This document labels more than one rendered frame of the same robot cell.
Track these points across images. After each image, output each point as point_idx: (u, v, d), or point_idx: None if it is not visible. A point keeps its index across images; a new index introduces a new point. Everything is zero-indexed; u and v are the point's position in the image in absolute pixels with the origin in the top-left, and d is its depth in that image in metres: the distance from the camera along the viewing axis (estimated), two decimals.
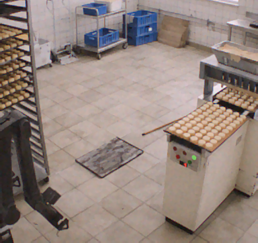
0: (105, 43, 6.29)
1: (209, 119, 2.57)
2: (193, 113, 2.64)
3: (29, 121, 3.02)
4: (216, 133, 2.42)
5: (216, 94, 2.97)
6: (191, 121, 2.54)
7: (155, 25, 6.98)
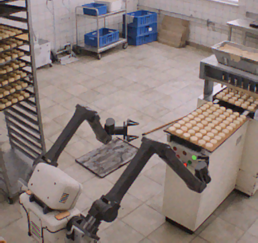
0: (105, 43, 6.29)
1: (209, 119, 2.57)
2: (193, 113, 2.64)
3: (29, 121, 3.02)
4: (216, 133, 2.42)
5: (216, 94, 2.97)
6: (191, 121, 2.54)
7: (155, 25, 6.98)
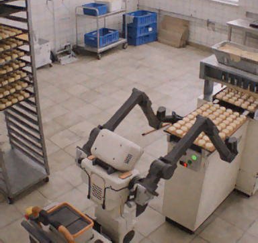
0: (105, 43, 6.29)
1: (209, 119, 2.57)
2: (193, 113, 2.64)
3: (29, 121, 3.02)
4: None
5: (216, 94, 2.97)
6: (191, 121, 2.54)
7: (155, 25, 6.98)
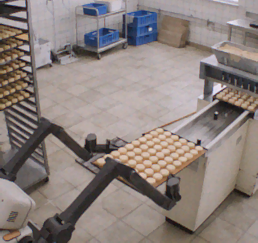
0: (105, 43, 6.29)
1: (154, 150, 2.11)
2: (134, 143, 2.17)
3: (29, 121, 3.02)
4: (158, 170, 1.95)
5: (216, 94, 2.97)
6: (127, 152, 2.07)
7: (155, 25, 6.98)
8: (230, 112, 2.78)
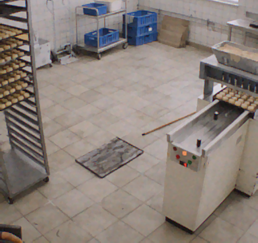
0: (105, 43, 6.29)
1: None
2: None
3: (29, 121, 3.02)
4: None
5: (216, 94, 2.97)
6: None
7: (155, 25, 6.98)
8: (230, 112, 2.78)
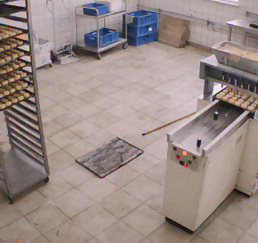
0: (105, 43, 6.29)
1: None
2: None
3: (29, 121, 3.02)
4: None
5: (216, 94, 2.97)
6: None
7: (155, 25, 6.98)
8: (230, 112, 2.78)
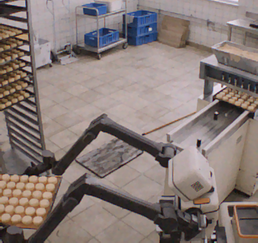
0: (105, 43, 6.29)
1: None
2: None
3: (29, 121, 3.02)
4: (22, 184, 1.83)
5: (216, 94, 2.97)
6: (9, 210, 1.62)
7: (155, 25, 6.98)
8: (230, 112, 2.78)
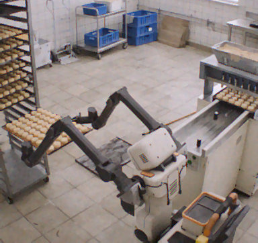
0: (105, 43, 6.29)
1: (38, 125, 2.50)
2: (25, 134, 2.40)
3: None
4: None
5: (216, 94, 2.97)
6: (39, 136, 2.37)
7: (155, 25, 6.98)
8: (230, 112, 2.78)
